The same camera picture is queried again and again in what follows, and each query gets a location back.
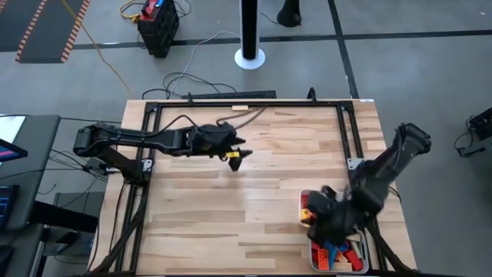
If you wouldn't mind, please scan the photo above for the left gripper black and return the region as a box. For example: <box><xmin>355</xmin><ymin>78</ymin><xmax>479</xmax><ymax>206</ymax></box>
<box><xmin>188</xmin><ymin>122</ymin><xmax>254</xmax><ymax>172</ymax></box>

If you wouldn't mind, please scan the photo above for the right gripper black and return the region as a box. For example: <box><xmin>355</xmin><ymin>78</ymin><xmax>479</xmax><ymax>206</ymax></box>
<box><xmin>306</xmin><ymin>186</ymin><xmax>364</xmax><ymax>245</ymax></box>

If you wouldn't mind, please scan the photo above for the long blue toy brick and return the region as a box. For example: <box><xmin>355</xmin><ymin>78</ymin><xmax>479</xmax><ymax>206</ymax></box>
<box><xmin>325</xmin><ymin>242</ymin><xmax>340</xmax><ymax>270</ymax></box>

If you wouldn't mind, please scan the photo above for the big orange toy brick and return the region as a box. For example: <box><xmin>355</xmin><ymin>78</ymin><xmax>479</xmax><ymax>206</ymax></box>
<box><xmin>317</xmin><ymin>249</ymin><xmax>331</xmax><ymax>271</ymax></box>

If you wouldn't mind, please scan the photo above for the black power strip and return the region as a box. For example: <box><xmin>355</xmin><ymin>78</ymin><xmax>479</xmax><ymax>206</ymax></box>
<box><xmin>180</xmin><ymin>90</ymin><xmax>278</xmax><ymax>100</ymax></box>

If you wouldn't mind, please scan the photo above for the pole stand with white base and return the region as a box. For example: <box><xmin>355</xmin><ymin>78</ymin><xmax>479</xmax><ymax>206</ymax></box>
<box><xmin>234</xmin><ymin>0</ymin><xmax>266</xmax><ymax>71</ymax></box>

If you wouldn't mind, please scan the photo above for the person's foot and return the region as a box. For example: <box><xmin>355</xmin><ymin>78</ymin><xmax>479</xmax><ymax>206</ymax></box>
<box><xmin>276</xmin><ymin>0</ymin><xmax>303</xmax><ymax>28</ymax></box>

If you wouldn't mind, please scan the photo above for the black crate with red top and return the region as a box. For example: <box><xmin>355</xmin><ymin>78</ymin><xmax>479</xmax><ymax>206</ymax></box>
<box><xmin>137</xmin><ymin>0</ymin><xmax>181</xmax><ymax>59</ymax></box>

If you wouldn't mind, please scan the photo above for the black low cabinet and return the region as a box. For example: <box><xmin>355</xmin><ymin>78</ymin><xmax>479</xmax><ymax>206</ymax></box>
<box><xmin>29</xmin><ymin>191</ymin><xmax>105</xmax><ymax>234</ymax></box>

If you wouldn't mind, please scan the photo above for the black desk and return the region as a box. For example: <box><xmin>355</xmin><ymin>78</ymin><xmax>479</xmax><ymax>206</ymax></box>
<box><xmin>0</xmin><ymin>114</ymin><xmax>62</xmax><ymax>232</ymax></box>

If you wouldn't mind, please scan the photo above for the lit display screen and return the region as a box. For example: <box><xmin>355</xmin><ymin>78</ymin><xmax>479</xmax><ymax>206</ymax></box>
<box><xmin>0</xmin><ymin>138</ymin><xmax>29</xmax><ymax>163</ymax></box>

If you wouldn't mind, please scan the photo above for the black mat with striped edges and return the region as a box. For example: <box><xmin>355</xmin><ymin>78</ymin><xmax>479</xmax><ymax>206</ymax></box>
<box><xmin>14</xmin><ymin>0</ymin><xmax>91</xmax><ymax>65</ymax></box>

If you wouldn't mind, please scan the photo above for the white paper sheet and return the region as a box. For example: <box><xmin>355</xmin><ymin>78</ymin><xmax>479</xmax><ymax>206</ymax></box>
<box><xmin>0</xmin><ymin>115</ymin><xmax>26</xmax><ymax>144</ymax></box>

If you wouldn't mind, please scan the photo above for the black keyboard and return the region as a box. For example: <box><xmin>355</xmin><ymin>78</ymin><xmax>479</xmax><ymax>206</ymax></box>
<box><xmin>0</xmin><ymin>184</ymin><xmax>20</xmax><ymax>232</ymax></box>

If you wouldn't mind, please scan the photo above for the white plastic handled bin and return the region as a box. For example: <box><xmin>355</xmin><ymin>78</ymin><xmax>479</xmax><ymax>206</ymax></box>
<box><xmin>308</xmin><ymin>229</ymin><xmax>371</xmax><ymax>275</ymax></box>
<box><xmin>298</xmin><ymin>189</ymin><xmax>357</xmax><ymax>232</ymax></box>

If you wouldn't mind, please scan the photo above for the black aluminium table frame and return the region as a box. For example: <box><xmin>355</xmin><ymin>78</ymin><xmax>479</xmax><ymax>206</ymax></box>
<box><xmin>88</xmin><ymin>87</ymin><xmax>418</xmax><ymax>277</ymax></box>

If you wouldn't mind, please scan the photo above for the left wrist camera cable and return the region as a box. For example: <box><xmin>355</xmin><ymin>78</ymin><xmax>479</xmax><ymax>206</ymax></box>
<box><xmin>153</xmin><ymin>106</ymin><xmax>267</xmax><ymax>139</ymax></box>

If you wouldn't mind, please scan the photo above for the black floor cable loop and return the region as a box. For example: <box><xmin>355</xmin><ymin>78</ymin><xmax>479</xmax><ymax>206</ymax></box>
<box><xmin>141</xmin><ymin>72</ymin><xmax>238</xmax><ymax>100</ymax></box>

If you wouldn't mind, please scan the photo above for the white floor cable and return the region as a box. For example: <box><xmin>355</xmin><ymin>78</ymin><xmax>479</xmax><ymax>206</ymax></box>
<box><xmin>168</xmin><ymin>30</ymin><xmax>241</xmax><ymax>97</ymax></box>

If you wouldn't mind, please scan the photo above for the black machine with cables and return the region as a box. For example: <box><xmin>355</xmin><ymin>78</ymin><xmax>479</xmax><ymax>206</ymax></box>
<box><xmin>455</xmin><ymin>106</ymin><xmax>492</xmax><ymax>159</ymax></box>

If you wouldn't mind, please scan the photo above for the yellow floor cable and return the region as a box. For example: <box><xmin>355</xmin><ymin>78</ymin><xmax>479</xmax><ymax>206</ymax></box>
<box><xmin>61</xmin><ymin>0</ymin><xmax>141</xmax><ymax>99</ymax></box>

